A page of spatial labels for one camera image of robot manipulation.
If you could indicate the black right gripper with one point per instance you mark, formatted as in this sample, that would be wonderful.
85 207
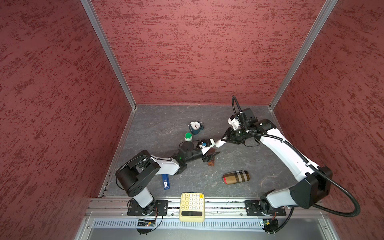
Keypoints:
231 137

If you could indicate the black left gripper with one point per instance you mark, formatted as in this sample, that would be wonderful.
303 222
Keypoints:
207 158

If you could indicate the brown weekly pill organizer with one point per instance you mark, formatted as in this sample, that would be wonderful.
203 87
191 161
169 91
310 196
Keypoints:
211 161

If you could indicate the small white pill bottle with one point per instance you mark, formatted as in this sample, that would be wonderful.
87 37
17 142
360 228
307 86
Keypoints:
220 143

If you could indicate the green capped pill bottle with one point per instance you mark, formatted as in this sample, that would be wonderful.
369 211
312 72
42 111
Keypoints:
188 137

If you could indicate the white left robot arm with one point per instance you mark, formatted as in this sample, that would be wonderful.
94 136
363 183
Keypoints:
134 176

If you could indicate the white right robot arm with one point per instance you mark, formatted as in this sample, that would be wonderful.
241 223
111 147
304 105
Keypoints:
310 187

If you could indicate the teal dial kitchen scale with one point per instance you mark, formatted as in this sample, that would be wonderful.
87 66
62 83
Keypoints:
195 127

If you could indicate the plaid checkered pouch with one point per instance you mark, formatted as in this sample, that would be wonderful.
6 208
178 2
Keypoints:
236 177

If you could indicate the yellow calculator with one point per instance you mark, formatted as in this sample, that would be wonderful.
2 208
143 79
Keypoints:
192 208

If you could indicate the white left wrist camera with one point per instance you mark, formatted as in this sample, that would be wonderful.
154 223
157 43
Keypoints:
205 145

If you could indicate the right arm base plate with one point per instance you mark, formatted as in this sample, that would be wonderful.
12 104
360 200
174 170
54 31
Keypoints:
255 207

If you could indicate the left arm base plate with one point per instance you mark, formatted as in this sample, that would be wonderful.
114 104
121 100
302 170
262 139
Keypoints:
157 207

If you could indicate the aluminium corner post right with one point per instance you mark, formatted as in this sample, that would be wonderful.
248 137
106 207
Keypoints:
317 26

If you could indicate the aluminium corner post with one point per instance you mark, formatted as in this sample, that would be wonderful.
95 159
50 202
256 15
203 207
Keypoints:
92 15
317 26

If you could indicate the aluminium corner post left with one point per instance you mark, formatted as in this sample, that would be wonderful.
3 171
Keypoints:
92 15

